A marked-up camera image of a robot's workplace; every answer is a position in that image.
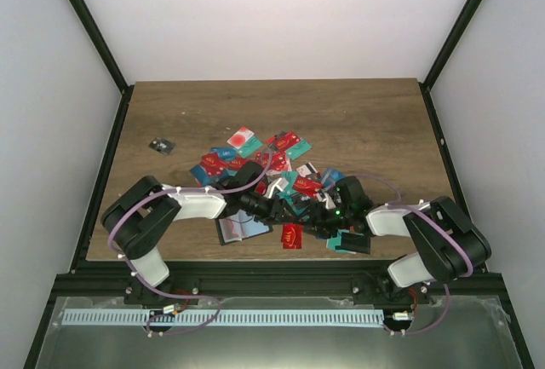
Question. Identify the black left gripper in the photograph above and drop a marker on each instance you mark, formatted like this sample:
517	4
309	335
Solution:
275	212

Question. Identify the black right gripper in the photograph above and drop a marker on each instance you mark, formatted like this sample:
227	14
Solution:
320	221

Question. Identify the black leather card holder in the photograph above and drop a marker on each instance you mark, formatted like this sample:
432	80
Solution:
252	227

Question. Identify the red vip card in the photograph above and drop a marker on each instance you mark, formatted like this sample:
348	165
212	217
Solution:
231	230
291	237

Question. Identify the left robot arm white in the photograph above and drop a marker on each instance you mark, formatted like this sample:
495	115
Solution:
140	217

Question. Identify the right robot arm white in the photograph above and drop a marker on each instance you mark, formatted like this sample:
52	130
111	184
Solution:
448	245

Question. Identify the red VIP card bottom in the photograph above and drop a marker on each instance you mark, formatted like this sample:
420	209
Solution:
291	237

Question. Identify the black box on cards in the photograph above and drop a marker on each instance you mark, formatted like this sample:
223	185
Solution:
355	243

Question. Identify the teal card right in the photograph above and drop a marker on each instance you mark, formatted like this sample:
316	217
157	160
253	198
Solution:
298	149

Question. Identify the teal card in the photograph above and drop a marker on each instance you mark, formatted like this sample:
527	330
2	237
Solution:
249	147
298	149

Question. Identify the teal card top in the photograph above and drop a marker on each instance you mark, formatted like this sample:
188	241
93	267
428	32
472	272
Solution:
249	147

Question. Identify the blue card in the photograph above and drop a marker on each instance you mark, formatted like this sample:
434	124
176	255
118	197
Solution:
225	153

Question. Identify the white card red circle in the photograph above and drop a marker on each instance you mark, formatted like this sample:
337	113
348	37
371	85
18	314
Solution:
240	137

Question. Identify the black VIP card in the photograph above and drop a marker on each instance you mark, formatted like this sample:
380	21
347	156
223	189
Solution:
162	145

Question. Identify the black front rail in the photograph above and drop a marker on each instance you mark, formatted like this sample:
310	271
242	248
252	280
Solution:
360	280

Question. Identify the light blue slotted cable duct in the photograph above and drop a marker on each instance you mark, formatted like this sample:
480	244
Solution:
229	317

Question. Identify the black frame post right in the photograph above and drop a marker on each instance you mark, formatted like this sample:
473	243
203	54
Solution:
468	11

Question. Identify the black frame post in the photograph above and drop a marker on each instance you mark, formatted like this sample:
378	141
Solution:
468	11
96	37

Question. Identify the black frame post left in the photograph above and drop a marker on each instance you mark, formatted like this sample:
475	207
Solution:
96	37

